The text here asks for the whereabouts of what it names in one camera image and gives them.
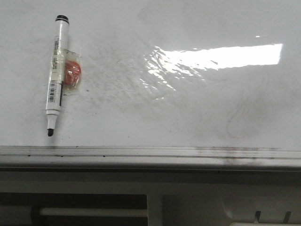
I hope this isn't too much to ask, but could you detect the red magnet taped to marker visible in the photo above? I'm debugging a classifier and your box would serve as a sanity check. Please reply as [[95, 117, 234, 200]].
[[63, 49, 82, 94]]

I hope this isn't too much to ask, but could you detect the white whiteboard marker black tip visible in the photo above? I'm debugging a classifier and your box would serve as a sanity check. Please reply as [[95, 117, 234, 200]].
[[46, 15, 70, 137]]

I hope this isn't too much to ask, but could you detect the white bar under table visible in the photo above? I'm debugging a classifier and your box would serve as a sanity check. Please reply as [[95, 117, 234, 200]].
[[39, 208, 148, 218]]

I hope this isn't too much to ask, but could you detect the white plastic base housing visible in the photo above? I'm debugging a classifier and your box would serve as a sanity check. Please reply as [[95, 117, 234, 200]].
[[0, 171, 301, 226]]

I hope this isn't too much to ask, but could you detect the whiteboard with aluminium frame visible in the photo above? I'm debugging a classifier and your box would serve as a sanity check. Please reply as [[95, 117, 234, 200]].
[[0, 0, 301, 170]]

